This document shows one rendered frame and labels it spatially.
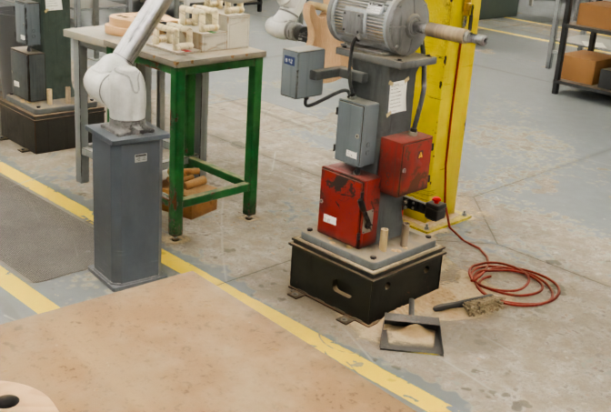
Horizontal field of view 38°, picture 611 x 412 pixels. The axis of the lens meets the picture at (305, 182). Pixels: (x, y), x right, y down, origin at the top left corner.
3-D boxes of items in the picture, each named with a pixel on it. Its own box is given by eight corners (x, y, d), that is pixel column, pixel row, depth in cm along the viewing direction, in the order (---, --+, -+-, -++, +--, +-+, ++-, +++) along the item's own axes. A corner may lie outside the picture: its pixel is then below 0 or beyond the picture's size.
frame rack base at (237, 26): (249, 47, 467) (250, 14, 461) (226, 49, 456) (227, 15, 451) (215, 38, 485) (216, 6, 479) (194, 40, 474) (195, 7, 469)
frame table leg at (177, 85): (183, 240, 456) (185, 66, 427) (174, 243, 452) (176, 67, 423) (175, 236, 460) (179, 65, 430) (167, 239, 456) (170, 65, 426)
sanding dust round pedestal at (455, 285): (583, 276, 446) (585, 267, 445) (398, 373, 348) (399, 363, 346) (364, 192, 542) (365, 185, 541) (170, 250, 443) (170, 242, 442)
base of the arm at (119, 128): (122, 139, 377) (121, 126, 375) (99, 126, 393) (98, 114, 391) (160, 134, 387) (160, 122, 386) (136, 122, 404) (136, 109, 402)
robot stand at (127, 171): (113, 292, 396) (112, 141, 373) (87, 269, 417) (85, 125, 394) (168, 279, 413) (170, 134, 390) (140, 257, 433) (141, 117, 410)
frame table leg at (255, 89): (255, 218, 490) (264, 56, 461) (248, 221, 486) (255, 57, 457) (249, 216, 494) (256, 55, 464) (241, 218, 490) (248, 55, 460)
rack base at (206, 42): (227, 49, 457) (227, 31, 454) (202, 52, 446) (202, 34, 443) (194, 40, 475) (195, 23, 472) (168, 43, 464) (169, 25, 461)
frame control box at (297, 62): (354, 114, 378) (359, 53, 369) (318, 121, 363) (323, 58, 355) (313, 101, 394) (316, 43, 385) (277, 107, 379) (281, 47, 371)
